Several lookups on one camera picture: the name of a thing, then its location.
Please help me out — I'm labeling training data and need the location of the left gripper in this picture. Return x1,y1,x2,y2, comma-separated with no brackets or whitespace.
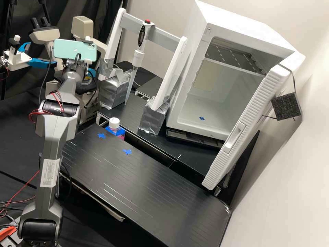
3,42,57,72

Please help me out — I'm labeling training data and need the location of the small bottle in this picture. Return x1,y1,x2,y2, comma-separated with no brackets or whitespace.
108,117,122,132

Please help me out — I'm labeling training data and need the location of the black platform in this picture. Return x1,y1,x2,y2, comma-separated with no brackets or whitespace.
58,123,232,247
135,76,166,100
96,91,224,170

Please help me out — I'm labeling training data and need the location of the blue bottle holder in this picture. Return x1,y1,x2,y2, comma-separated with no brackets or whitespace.
104,126,126,141

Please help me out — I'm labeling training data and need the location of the pipette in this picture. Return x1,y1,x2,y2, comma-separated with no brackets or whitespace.
124,19,155,106

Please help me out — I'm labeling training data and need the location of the white pipette stand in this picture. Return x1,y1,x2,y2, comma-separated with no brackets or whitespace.
99,8,192,136

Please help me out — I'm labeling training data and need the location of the black tray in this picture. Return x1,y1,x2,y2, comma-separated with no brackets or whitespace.
165,128,224,149

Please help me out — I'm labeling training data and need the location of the white incubator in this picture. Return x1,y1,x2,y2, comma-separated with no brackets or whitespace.
166,0,296,142

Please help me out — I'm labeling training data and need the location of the incubator door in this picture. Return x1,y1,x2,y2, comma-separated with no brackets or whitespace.
202,51,306,191

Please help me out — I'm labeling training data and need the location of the black cable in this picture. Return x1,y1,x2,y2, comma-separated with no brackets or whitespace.
39,46,55,102

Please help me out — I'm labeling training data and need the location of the right wrist camera phone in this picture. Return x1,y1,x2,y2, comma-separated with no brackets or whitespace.
52,36,98,65

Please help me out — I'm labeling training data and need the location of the red wire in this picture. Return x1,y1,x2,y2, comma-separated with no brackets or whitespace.
0,168,41,216

